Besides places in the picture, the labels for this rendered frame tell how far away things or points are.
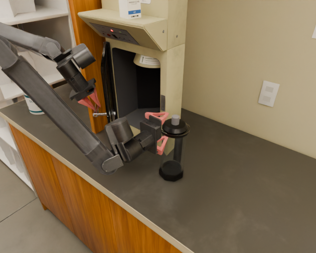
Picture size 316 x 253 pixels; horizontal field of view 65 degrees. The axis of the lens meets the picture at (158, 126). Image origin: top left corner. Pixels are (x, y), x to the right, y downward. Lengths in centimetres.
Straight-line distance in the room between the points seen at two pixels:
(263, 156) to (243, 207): 32
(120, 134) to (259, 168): 66
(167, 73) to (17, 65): 49
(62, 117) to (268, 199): 76
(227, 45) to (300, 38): 30
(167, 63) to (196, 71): 49
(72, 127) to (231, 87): 86
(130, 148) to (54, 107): 23
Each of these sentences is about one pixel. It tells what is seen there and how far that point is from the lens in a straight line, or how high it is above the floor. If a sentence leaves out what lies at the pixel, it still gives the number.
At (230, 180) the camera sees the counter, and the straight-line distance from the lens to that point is 104.
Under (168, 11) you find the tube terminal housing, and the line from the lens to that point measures 86.
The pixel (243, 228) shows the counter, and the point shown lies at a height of 94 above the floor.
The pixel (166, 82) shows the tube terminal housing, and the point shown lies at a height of 129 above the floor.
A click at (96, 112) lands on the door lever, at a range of 92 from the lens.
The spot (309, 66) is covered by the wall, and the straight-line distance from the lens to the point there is 117.
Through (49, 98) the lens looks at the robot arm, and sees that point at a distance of 67.
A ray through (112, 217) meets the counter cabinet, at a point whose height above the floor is 70.
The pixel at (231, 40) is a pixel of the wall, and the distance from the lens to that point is 124.
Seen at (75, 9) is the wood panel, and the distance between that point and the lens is 107.
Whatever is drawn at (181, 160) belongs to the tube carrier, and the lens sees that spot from 94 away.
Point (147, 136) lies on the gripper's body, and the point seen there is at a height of 122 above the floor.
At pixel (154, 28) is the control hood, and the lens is 81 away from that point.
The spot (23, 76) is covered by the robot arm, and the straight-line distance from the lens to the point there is 68.
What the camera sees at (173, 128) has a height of 118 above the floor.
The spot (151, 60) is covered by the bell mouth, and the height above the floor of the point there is 134.
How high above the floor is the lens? 167
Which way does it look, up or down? 34 degrees down
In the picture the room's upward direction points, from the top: straight up
